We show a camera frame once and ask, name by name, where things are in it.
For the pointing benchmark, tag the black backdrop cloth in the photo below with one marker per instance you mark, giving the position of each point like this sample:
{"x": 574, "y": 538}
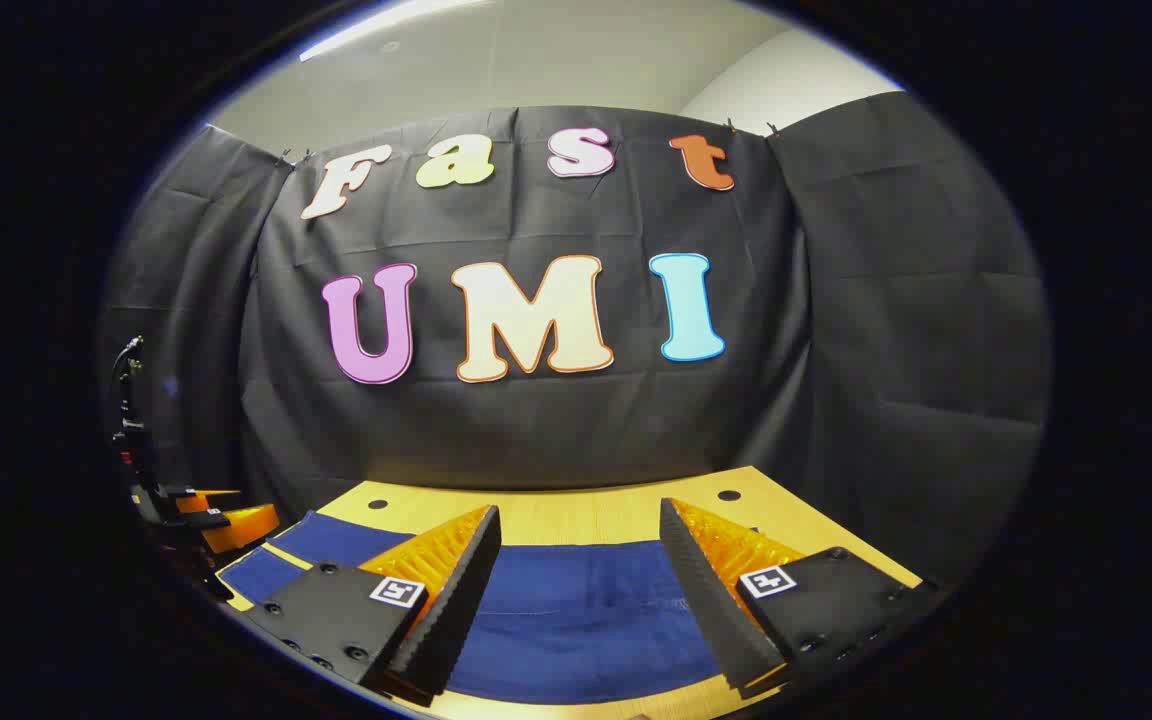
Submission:
{"x": 536, "y": 430}

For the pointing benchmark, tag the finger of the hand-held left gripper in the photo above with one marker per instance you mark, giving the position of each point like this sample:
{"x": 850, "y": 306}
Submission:
{"x": 211, "y": 498}
{"x": 241, "y": 527}

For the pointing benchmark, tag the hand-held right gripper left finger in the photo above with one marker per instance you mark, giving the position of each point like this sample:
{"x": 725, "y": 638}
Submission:
{"x": 456, "y": 610}

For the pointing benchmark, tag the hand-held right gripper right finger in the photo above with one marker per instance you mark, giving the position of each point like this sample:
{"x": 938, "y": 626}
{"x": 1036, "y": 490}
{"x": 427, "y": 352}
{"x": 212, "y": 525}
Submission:
{"x": 711, "y": 610}

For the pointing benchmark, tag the blue denim jeans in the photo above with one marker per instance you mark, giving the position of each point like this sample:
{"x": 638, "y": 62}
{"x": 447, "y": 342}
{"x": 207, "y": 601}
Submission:
{"x": 576, "y": 620}

